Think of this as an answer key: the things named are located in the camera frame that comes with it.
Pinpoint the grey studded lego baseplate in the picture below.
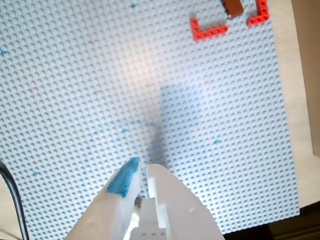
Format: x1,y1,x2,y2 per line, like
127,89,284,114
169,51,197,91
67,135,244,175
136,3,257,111
0,0,301,240

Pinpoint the white blue-tipped gripper finger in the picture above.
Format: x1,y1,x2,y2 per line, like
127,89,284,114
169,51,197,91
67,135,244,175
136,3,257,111
64,156,143,240

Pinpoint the black camera cable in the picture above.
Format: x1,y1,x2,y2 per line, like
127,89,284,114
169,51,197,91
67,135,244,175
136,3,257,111
0,159,31,240

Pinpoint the beige board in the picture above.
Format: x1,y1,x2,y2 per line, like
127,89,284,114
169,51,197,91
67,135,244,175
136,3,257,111
291,0,320,158

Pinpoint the red L-shaped technic beam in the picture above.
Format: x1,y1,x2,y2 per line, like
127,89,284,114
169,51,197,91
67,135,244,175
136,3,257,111
246,0,269,27
190,17,230,42

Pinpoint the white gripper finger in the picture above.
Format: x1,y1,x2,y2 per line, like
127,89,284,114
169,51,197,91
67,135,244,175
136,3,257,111
146,163,226,240

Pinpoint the brown lego brick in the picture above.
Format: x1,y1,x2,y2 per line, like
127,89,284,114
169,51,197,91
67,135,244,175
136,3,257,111
220,0,245,20

